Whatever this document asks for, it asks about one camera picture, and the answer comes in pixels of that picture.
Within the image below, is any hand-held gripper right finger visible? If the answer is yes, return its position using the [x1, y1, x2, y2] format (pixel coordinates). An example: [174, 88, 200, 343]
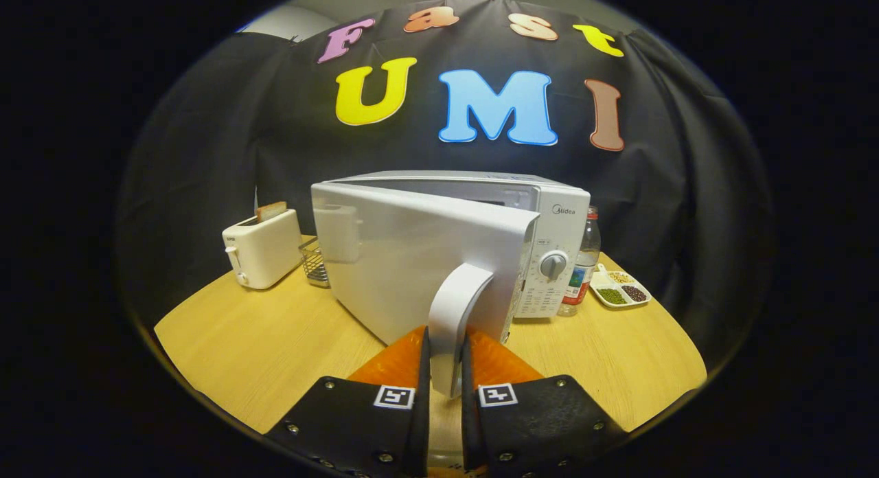
[460, 327, 629, 478]

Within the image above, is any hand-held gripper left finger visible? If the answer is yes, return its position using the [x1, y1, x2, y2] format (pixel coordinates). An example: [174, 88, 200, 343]
[264, 326, 432, 478]

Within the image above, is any white microwave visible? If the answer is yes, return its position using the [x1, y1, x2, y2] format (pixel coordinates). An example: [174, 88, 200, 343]
[310, 170, 591, 400]

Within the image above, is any clear plastic water bottle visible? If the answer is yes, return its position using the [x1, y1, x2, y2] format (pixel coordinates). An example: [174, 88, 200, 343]
[558, 205, 602, 318]

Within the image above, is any white divided dish with beans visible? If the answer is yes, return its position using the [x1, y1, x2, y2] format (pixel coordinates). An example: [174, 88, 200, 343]
[589, 263, 652, 309]

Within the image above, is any white toaster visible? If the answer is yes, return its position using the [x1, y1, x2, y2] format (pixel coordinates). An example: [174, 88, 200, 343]
[222, 208, 304, 291]

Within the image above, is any black backdrop cloth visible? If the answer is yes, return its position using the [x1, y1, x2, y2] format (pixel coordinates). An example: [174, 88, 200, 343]
[117, 0, 773, 369]

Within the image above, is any small wire basket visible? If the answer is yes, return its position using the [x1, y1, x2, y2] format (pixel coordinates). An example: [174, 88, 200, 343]
[299, 236, 332, 289]

